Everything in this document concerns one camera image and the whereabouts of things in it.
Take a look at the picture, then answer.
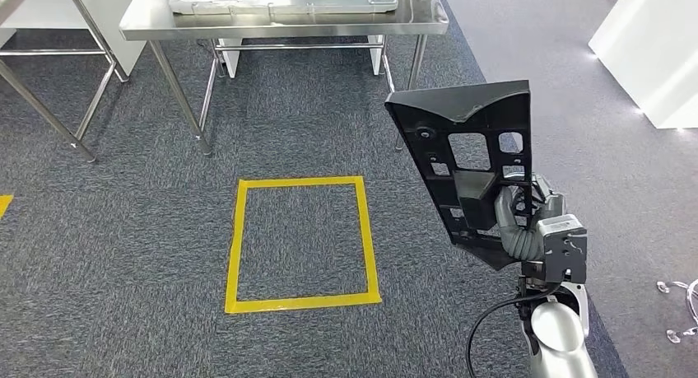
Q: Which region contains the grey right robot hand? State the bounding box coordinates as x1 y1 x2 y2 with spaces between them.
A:
493 173 566 231

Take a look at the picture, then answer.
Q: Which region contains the black plastic frame part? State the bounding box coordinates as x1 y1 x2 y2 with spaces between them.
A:
384 79 533 273

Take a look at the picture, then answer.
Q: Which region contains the stainless steel workbench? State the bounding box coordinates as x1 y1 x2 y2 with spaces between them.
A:
119 0 450 158

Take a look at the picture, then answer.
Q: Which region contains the stainless steel table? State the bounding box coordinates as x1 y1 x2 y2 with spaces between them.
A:
0 0 132 164

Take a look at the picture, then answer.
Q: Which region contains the white cabinet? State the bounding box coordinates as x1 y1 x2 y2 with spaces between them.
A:
0 0 148 77

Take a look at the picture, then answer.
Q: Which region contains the black cable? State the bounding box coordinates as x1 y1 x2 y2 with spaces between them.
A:
464 279 565 378

